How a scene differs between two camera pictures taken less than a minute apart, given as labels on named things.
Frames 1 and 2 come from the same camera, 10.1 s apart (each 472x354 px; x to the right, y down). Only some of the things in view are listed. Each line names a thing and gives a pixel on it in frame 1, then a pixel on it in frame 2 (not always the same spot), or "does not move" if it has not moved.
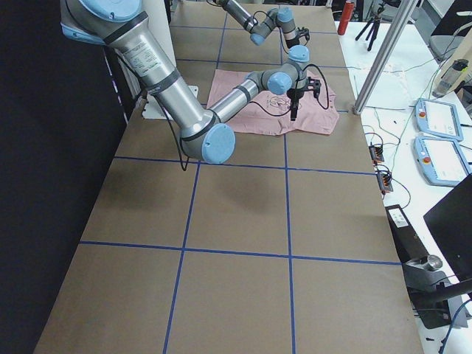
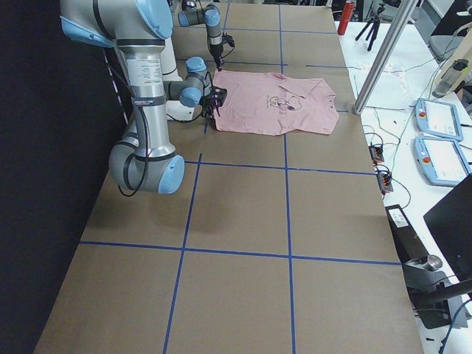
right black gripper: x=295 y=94 → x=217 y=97
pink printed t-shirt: x=271 y=111 does not move
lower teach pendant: x=441 y=161 does not move
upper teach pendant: x=438 y=119 does not move
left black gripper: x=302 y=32 → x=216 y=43
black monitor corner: x=450 y=221 does not move
